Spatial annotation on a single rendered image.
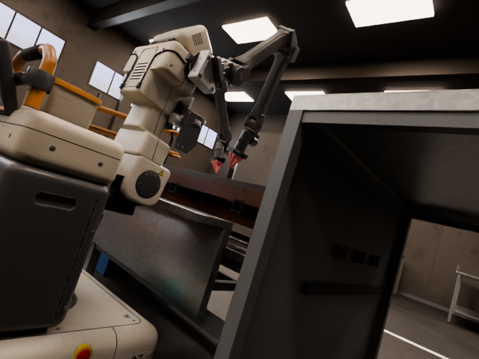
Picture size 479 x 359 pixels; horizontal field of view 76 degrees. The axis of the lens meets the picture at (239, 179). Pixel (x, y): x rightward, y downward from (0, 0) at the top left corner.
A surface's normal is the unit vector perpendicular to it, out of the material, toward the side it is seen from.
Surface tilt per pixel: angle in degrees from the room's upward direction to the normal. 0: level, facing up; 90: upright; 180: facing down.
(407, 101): 90
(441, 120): 90
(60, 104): 92
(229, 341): 90
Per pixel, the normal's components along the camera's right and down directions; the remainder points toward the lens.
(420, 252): -0.58, -0.26
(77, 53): 0.76, 0.17
